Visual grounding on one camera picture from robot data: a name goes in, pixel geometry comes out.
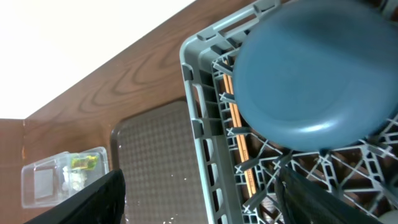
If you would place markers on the grey dishwasher rack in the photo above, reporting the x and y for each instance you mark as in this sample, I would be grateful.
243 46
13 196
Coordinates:
238 166

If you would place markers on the clear plastic bin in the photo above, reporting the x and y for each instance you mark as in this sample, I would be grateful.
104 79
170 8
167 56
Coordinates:
41 181

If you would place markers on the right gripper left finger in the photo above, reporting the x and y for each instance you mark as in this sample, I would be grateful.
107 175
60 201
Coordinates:
101 202

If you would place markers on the yellow green snack wrapper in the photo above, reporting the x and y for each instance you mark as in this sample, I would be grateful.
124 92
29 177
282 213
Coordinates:
84 163

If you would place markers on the white cup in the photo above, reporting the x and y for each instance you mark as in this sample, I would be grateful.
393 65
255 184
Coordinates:
389 217

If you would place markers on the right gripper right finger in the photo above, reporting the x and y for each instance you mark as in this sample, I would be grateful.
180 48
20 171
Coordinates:
302 201

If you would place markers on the dark blue bowl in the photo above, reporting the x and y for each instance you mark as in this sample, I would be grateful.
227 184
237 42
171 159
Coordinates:
316 75

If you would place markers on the brown serving tray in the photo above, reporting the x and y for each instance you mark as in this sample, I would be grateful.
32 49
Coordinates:
156 152

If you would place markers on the white tissue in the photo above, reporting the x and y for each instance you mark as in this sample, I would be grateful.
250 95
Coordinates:
73 179

